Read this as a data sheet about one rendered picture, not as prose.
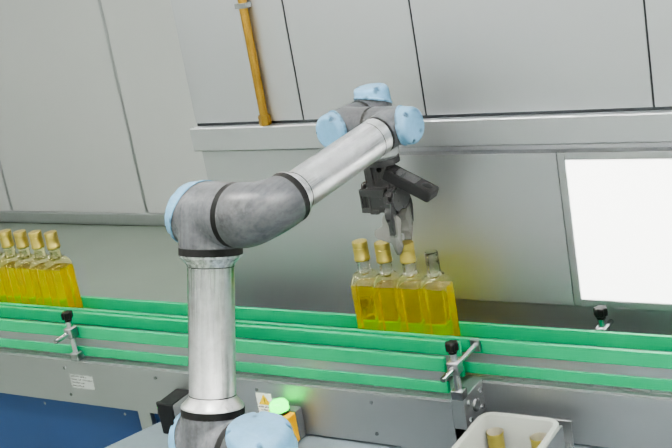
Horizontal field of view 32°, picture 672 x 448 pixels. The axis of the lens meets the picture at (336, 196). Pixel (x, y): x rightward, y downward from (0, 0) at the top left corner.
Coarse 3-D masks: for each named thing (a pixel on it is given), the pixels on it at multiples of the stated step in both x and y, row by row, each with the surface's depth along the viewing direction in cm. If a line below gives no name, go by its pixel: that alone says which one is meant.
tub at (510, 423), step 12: (480, 420) 236; (492, 420) 238; (504, 420) 237; (516, 420) 235; (528, 420) 234; (540, 420) 232; (552, 420) 231; (468, 432) 232; (480, 432) 236; (504, 432) 237; (516, 432) 236; (528, 432) 234; (552, 432) 227; (456, 444) 228; (468, 444) 231; (480, 444) 236; (516, 444) 236; (528, 444) 235; (540, 444) 223
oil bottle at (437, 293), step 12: (432, 276) 247; (444, 276) 248; (420, 288) 249; (432, 288) 247; (444, 288) 247; (432, 300) 248; (444, 300) 247; (432, 312) 249; (444, 312) 247; (456, 312) 251; (432, 324) 250; (444, 324) 248; (456, 324) 252
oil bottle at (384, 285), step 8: (392, 272) 254; (376, 280) 254; (384, 280) 252; (392, 280) 252; (376, 288) 254; (384, 288) 253; (392, 288) 252; (376, 296) 255; (384, 296) 253; (392, 296) 252; (376, 304) 255; (384, 304) 254; (392, 304) 253; (384, 312) 255; (392, 312) 254; (384, 320) 256; (392, 320) 255; (400, 320) 254; (384, 328) 256; (392, 328) 255; (400, 328) 254
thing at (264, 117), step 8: (240, 0) 267; (240, 8) 267; (240, 16) 268; (248, 16) 268; (248, 24) 268; (248, 32) 269; (248, 40) 269; (248, 48) 270; (248, 56) 271; (256, 56) 271; (256, 64) 271; (256, 72) 271; (256, 80) 272; (256, 88) 272; (256, 96) 273; (264, 96) 274; (264, 104) 274; (264, 112) 274; (264, 120) 274
